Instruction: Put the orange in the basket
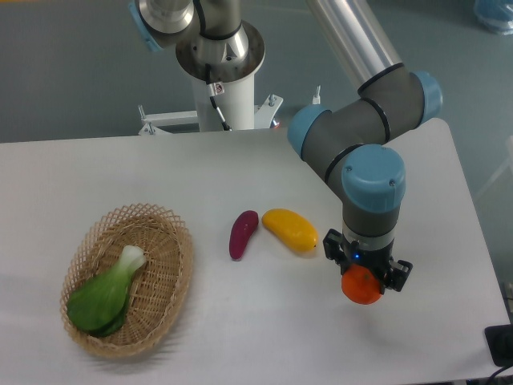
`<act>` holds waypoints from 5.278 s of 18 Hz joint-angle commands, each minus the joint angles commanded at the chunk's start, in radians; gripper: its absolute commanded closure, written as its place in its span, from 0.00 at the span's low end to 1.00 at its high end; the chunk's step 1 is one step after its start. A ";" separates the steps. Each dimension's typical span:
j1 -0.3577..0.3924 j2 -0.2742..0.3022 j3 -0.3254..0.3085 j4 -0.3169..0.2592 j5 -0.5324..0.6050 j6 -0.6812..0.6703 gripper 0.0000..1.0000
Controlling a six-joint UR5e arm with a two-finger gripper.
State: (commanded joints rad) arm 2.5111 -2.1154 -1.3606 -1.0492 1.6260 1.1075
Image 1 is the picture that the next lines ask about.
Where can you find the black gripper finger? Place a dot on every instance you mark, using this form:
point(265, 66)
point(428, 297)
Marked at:
point(395, 275)
point(333, 246)

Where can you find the orange fruit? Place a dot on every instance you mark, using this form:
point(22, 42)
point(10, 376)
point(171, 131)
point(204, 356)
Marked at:
point(360, 286)

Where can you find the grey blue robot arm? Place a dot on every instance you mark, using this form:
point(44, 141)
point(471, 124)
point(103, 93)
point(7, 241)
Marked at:
point(347, 149)

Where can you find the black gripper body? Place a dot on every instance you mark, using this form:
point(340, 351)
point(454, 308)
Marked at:
point(372, 253)

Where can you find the blue plastic bag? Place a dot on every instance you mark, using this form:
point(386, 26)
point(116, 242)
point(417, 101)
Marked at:
point(495, 15)

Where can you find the green bok choy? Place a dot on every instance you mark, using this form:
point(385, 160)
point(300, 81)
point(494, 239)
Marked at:
point(99, 306)

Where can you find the black device at table edge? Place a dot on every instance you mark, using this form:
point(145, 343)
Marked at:
point(499, 341)

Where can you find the woven wicker basket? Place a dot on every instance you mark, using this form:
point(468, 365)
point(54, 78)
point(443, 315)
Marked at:
point(158, 288)

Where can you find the yellow mango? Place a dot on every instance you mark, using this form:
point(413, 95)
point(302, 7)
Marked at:
point(292, 229)

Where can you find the purple eggplant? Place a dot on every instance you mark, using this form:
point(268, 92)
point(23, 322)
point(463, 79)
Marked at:
point(242, 230)

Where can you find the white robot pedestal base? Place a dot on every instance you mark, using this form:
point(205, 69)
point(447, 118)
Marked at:
point(231, 103)

